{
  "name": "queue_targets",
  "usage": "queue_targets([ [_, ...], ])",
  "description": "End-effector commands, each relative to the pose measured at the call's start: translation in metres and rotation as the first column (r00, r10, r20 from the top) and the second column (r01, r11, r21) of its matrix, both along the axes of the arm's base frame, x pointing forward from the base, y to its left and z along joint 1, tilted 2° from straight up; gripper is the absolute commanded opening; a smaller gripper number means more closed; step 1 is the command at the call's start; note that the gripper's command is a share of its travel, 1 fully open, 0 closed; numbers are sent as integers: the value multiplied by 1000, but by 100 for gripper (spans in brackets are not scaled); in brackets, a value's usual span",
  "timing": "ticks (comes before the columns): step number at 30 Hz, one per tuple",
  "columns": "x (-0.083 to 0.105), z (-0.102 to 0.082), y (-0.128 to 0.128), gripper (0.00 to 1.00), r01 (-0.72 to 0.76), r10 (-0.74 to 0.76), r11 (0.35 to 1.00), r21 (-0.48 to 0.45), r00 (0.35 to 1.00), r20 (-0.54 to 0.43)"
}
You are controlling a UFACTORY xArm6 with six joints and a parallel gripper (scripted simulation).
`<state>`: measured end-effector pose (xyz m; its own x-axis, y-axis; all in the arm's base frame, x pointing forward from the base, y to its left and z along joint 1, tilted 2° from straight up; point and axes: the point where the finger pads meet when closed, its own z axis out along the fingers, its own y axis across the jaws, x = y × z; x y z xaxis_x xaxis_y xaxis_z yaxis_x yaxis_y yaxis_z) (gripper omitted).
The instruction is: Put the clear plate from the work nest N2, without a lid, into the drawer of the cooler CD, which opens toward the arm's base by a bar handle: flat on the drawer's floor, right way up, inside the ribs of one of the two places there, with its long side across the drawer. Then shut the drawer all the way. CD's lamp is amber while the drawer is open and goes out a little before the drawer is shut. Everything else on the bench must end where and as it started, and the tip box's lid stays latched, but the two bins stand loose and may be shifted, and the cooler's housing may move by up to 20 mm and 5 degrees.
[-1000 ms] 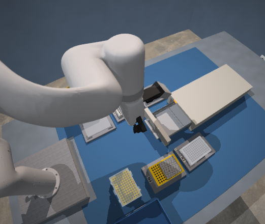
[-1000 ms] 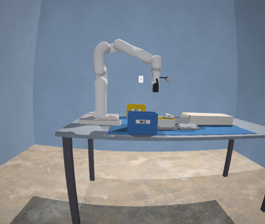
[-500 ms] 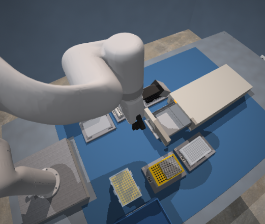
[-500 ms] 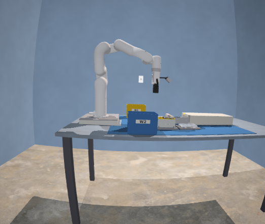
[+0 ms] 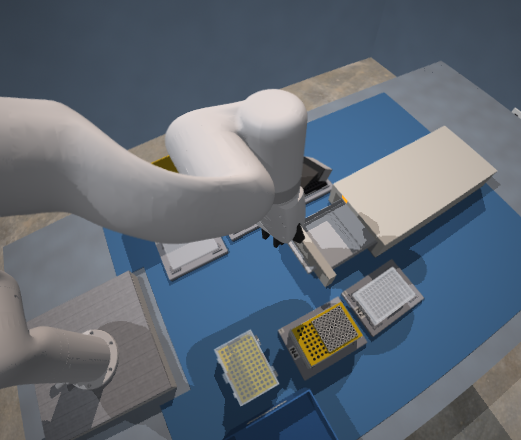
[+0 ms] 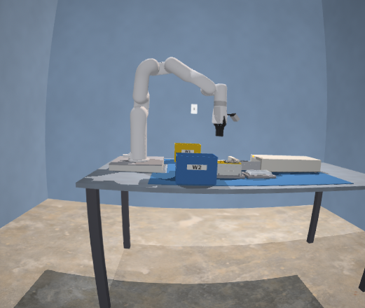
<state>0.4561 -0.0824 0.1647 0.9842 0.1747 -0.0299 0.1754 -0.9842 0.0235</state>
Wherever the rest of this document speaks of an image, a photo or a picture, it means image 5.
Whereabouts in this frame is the blue open-top box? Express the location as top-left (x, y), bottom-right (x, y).
top-left (222, 387), bottom-right (338, 440)

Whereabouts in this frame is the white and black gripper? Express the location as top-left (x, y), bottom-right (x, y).
top-left (256, 185), bottom-right (306, 248)

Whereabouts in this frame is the yellow open-top bin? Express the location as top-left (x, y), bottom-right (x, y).
top-left (152, 155), bottom-right (178, 173)

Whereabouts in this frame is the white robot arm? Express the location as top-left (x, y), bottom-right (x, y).
top-left (0, 89), bottom-right (333, 390)

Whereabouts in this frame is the blue bench mat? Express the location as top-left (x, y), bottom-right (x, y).
top-left (103, 92), bottom-right (521, 440)

